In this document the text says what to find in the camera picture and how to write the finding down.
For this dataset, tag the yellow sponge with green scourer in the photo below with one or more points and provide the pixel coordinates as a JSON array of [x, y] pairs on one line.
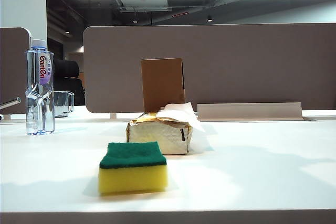
[[131, 176]]

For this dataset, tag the clear Ganten water bottle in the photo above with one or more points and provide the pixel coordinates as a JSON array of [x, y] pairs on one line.
[[39, 103]]

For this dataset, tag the brown cardboard box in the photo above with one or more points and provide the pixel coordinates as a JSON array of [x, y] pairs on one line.
[[162, 82]]

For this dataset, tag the white tissue sheet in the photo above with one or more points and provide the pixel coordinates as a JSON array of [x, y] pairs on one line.
[[181, 112]]

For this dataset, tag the white and gold tissue pack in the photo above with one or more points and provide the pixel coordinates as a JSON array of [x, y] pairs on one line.
[[173, 137]]

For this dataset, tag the large brown desk divider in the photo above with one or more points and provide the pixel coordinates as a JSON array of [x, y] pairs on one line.
[[236, 64]]

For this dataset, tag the red ceiling sign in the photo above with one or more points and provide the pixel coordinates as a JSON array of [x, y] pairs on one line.
[[181, 14]]

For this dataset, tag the black office chair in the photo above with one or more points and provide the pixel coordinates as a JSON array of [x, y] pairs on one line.
[[68, 77]]

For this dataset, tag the clear glass cup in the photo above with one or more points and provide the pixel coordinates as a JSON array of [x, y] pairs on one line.
[[63, 103]]

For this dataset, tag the grey metal rod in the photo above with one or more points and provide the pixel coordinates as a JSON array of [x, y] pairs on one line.
[[11, 102]]

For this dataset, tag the small brown desk divider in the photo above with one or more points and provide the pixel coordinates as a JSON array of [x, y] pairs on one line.
[[13, 64]]

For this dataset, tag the beige divider foot bracket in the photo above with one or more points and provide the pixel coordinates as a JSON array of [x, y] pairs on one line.
[[113, 115]]

